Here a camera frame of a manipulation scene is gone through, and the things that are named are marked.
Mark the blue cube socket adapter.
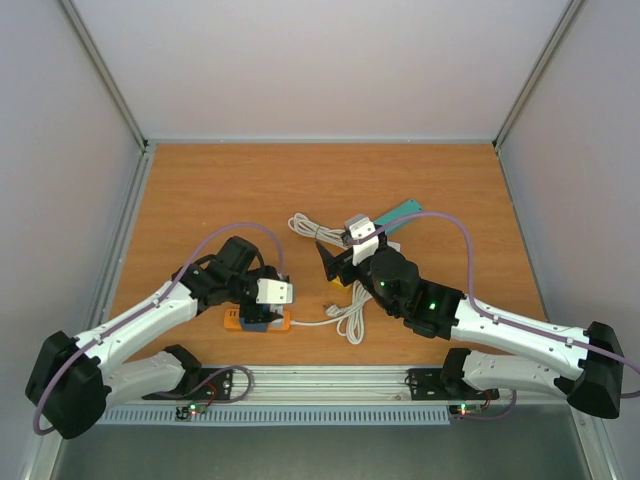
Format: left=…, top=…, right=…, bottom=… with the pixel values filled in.
left=239, top=317, right=271, bottom=333

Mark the orange power strip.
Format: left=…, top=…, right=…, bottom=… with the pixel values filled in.
left=223, top=307, right=291, bottom=334

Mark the orange strip white cable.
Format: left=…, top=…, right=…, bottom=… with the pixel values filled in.
left=290, top=280, right=373, bottom=346

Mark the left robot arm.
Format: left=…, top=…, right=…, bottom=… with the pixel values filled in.
left=25, top=236, right=294, bottom=439

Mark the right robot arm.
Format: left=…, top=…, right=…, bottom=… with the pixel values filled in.
left=316, top=244, right=623, bottom=419

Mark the yellow plug adapter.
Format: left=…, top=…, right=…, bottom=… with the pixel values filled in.
left=329, top=278, right=351, bottom=293

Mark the white cube socket adapter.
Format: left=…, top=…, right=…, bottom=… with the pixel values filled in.
left=387, top=241, right=401, bottom=252

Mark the teal power strip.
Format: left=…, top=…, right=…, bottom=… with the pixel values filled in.
left=373, top=199, right=422, bottom=226

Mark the left small circuit board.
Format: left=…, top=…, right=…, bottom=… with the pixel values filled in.
left=174, top=403, right=208, bottom=422

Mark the small circuit board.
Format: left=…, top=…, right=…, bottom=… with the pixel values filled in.
left=174, top=403, right=208, bottom=422
left=449, top=402, right=484, bottom=418

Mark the right small circuit board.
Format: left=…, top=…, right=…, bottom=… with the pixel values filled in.
left=449, top=402, right=484, bottom=418

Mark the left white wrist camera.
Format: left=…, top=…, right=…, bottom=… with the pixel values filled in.
left=255, top=278, right=294, bottom=305

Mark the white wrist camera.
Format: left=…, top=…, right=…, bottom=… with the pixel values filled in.
left=343, top=214, right=379, bottom=266
left=255, top=278, right=294, bottom=305

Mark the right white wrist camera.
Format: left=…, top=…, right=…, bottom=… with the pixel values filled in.
left=343, top=214, right=379, bottom=266

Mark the teal strip white cable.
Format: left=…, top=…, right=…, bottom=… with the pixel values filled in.
left=287, top=212, right=351, bottom=246

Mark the aluminium front rail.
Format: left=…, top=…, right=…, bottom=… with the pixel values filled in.
left=98, top=351, right=574, bottom=408

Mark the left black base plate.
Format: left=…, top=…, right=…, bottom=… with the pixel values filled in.
left=142, top=368, right=233, bottom=401

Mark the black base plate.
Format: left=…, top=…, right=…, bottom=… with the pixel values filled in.
left=405, top=367, right=500, bottom=401
left=142, top=368, right=233, bottom=401

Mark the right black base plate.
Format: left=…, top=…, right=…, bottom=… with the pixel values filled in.
left=405, top=367, right=500, bottom=401

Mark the grey slotted cable duct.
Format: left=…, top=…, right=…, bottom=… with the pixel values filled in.
left=98, top=405, right=450, bottom=427

